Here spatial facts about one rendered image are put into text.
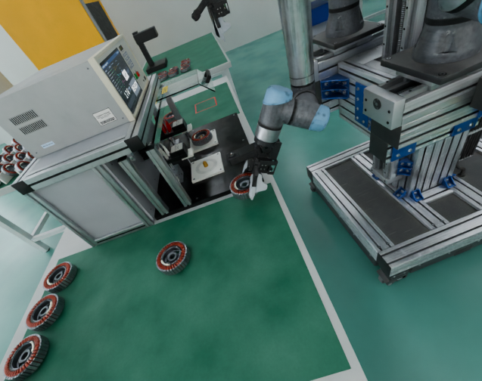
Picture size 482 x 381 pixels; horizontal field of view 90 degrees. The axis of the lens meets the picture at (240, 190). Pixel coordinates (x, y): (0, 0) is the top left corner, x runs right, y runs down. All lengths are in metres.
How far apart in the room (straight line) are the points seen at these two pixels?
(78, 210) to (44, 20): 3.96
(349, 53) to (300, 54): 0.52
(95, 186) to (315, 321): 0.79
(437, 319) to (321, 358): 0.95
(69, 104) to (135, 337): 0.73
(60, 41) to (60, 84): 3.85
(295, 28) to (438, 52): 0.38
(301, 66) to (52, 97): 0.76
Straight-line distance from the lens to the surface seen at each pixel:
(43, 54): 4.94
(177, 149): 1.05
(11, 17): 4.97
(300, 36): 0.78
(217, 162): 1.11
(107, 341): 0.90
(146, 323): 0.83
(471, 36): 0.90
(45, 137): 1.06
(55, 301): 1.08
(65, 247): 1.33
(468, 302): 1.59
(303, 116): 0.72
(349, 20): 1.26
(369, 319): 1.46
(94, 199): 1.01
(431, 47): 0.89
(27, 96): 1.01
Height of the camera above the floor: 1.39
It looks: 42 degrees down
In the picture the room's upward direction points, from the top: 24 degrees counter-clockwise
